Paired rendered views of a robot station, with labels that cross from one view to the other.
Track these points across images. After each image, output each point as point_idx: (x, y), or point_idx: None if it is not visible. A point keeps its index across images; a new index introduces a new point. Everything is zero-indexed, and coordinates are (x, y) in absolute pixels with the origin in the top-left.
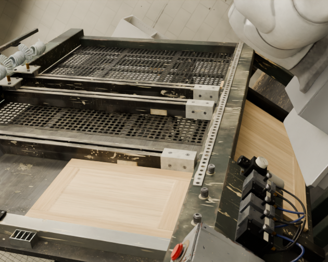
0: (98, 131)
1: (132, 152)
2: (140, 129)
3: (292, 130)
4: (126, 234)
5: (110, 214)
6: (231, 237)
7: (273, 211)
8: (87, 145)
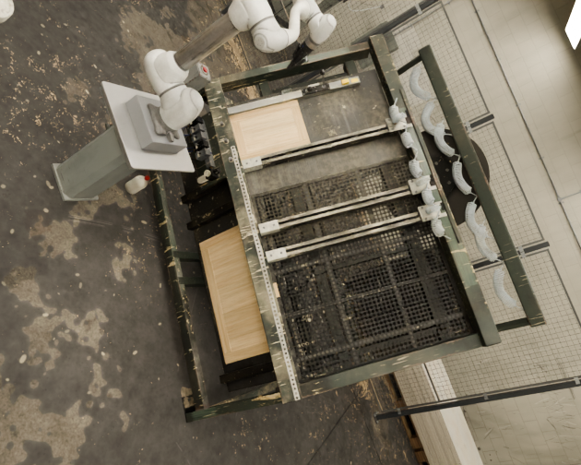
0: (321, 182)
1: (276, 152)
2: (297, 196)
3: (184, 149)
4: (246, 108)
5: (263, 119)
6: (207, 128)
7: (192, 139)
8: (302, 147)
